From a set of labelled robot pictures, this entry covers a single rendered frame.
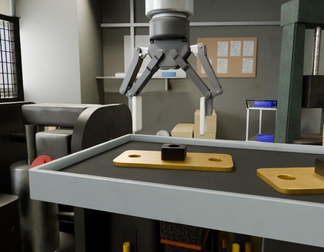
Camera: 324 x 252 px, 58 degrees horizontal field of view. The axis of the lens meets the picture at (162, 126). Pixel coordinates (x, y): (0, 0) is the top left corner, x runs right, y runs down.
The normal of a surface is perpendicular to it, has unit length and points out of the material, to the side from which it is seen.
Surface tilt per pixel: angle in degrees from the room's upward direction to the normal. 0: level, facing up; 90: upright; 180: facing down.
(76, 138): 73
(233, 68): 90
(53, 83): 90
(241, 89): 90
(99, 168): 0
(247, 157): 0
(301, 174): 0
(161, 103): 90
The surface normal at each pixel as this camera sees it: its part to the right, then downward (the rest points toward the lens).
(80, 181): -0.34, 0.13
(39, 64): -0.07, 0.14
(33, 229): 0.26, 0.14
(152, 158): 0.00, -0.99
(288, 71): -0.97, 0.01
